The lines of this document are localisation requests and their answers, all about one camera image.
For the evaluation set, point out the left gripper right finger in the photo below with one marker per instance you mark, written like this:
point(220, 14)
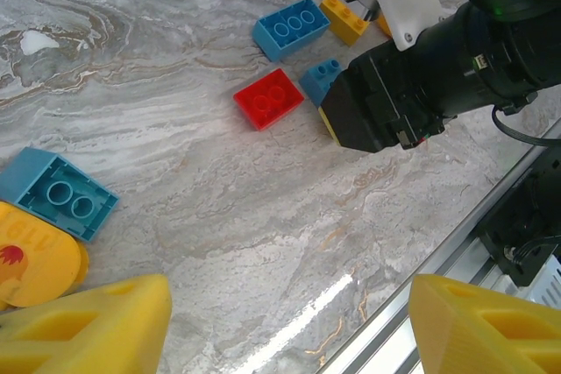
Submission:
point(482, 334)

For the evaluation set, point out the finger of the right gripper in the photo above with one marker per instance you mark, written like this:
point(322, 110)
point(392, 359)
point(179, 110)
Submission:
point(364, 111)

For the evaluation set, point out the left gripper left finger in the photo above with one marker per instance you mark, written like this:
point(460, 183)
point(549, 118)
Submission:
point(79, 334)

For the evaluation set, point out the blue lego brick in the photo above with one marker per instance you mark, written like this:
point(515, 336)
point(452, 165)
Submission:
point(61, 199)
point(317, 82)
point(289, 28)

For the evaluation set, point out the yellow round lego disc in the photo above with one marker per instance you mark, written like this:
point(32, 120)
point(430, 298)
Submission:
point(35, 260)

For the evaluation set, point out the yellow lego brick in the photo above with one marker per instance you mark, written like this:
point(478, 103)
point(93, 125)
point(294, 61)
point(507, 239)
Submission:
point(344, 21)

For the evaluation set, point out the red lego brick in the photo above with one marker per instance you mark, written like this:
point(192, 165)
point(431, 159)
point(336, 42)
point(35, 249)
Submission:
point(267, 100)

